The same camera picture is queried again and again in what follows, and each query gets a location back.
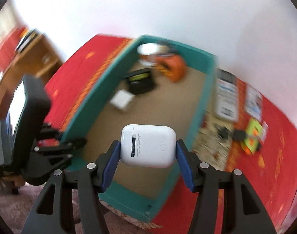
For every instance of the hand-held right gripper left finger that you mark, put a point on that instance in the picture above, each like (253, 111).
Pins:
(111, 165)

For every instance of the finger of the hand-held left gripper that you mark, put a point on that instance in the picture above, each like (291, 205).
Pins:
(51, 132)
(55, 153)

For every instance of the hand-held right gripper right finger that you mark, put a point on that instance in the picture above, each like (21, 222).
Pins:
(185, 165)

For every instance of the white earbuds case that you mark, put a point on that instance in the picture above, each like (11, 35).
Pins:
(148, 146)

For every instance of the teal cardboard box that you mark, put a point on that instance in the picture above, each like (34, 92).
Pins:
(163, 107)

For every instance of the white charger plug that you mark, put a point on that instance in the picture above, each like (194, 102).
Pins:
(121, 101)

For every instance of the green orange utility knife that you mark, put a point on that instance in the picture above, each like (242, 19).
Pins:
(252, 136)

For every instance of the white remote control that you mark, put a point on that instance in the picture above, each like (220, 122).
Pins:
(226, 97)

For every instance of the black case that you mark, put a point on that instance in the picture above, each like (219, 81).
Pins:
(139, 82)

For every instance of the cartoon card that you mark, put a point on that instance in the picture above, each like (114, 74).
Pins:
(253, 102)

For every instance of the orange digital timer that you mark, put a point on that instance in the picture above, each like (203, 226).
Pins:
(172, 68)

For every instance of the white lidded jar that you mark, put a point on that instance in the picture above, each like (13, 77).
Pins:
(148, 51)

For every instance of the wooden shelf unit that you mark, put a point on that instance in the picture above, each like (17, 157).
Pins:
(36, 61)

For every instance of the grey blue cloth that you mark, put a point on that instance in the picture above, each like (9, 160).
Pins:
(2, 146)

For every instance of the bunch of keys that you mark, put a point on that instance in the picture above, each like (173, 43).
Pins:
(226, 132)

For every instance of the pink fuzzy rug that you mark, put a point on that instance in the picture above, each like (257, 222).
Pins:
(12, 212)

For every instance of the red patterned cloth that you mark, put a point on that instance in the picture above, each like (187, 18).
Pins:
(272, 187)

